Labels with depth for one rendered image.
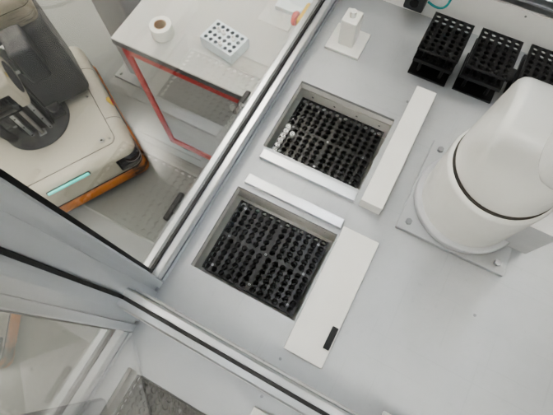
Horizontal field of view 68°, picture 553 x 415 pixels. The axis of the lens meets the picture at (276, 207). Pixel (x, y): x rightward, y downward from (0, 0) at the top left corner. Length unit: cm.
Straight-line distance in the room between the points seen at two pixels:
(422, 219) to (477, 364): 29
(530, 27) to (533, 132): 57
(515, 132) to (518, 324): 43
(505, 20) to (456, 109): 24
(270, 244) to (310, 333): 22
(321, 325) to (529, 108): 50
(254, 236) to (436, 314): 41
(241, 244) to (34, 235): 52
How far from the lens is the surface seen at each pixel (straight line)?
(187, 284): 87
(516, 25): 121
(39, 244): 52
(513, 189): 72
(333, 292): 84
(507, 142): 67
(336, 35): 114
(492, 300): 94
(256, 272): 90
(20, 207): 47
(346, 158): 100
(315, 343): 83
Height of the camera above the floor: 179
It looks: 70 degrees down
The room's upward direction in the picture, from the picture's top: 3 degrees counter-clockwise
